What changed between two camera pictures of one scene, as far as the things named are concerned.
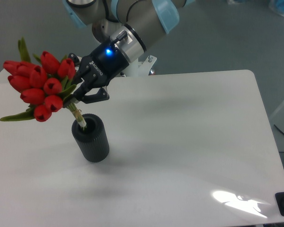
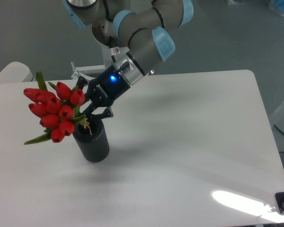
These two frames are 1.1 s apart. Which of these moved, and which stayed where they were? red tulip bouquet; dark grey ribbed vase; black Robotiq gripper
Moved: black Robotiq gripper; red tulip bouquet
Stayed: dark grey ribbed vase
